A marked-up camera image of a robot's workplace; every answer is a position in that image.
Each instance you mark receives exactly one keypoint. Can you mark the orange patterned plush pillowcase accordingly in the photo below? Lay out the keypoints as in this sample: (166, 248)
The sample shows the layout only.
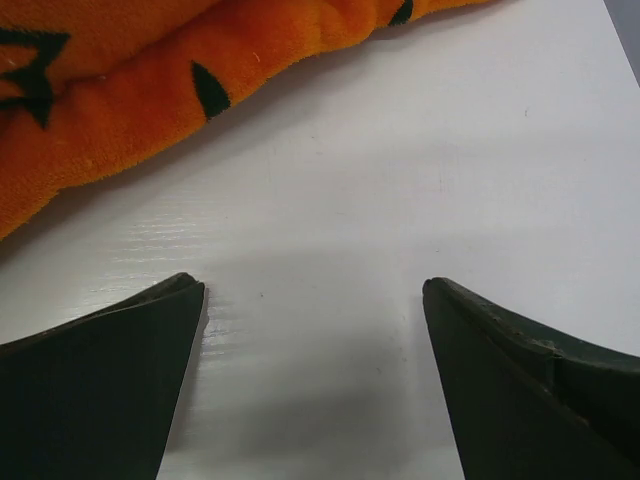
(91, 88)

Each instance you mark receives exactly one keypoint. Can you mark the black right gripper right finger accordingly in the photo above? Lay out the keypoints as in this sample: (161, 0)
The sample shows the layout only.
(527, 401)

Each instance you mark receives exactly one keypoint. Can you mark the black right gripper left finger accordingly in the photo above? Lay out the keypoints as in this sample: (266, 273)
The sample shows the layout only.
(94, 398)

